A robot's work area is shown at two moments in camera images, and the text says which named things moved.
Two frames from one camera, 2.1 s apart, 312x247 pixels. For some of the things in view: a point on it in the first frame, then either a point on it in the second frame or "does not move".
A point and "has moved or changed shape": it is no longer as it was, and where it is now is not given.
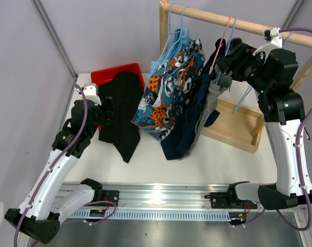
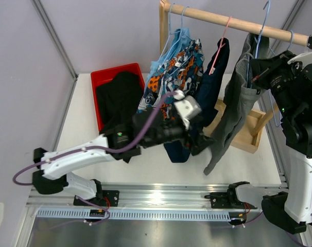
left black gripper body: [102, 117] → [193, 145]
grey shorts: [222, 80] → [239, 90]
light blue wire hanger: [250, 87] has moved or changed shape
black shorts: [124, 91] does not move
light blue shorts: [181, 38] does not move
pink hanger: [219, 46] does not move
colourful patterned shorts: [167, 89] does not move
